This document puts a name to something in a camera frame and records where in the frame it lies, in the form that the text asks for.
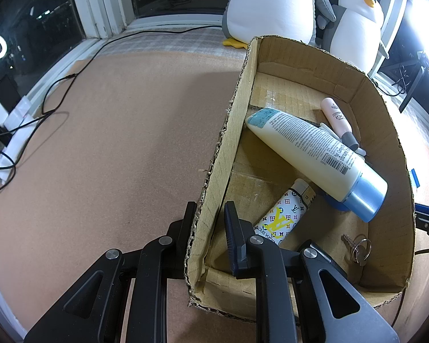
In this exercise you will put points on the keys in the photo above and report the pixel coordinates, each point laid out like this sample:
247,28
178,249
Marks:
359,248

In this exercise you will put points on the large plush penguin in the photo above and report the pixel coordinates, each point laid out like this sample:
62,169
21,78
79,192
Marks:
244,20

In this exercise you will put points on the cardboard box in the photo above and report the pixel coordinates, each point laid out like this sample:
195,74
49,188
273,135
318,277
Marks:
291,76

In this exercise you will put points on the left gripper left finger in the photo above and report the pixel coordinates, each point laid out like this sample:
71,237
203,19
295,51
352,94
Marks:
122,294

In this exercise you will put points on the black cylindrical tube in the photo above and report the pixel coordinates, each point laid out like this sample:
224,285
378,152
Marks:
316,269

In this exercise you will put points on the white power strip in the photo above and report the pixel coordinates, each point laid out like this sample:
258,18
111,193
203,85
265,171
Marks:
16,127

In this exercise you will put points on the patterned white lighter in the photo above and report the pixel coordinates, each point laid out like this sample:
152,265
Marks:
283,217

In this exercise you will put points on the round blue lid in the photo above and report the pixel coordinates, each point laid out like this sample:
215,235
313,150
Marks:
335,204

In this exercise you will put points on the small plush penguin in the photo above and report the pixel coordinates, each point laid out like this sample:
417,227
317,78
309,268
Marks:
355,35

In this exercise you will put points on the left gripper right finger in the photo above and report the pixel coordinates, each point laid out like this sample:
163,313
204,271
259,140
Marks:
285,313

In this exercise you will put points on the white lotion bottle blue cap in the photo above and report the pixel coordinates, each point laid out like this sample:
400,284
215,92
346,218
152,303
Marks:
327,162

